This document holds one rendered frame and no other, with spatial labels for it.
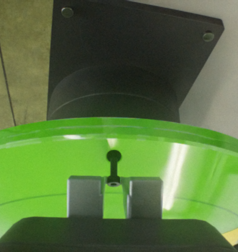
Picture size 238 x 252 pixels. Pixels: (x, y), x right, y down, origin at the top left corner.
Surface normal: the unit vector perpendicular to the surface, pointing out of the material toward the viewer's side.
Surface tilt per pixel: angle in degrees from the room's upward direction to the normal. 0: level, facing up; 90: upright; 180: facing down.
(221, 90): 0
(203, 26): 0
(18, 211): 21
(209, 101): 0
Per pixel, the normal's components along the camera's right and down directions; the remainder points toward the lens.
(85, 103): -0.30, -0.54
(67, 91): -0.64, -0.44
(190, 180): 0.14, 0.54
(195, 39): 0.00, 0.83
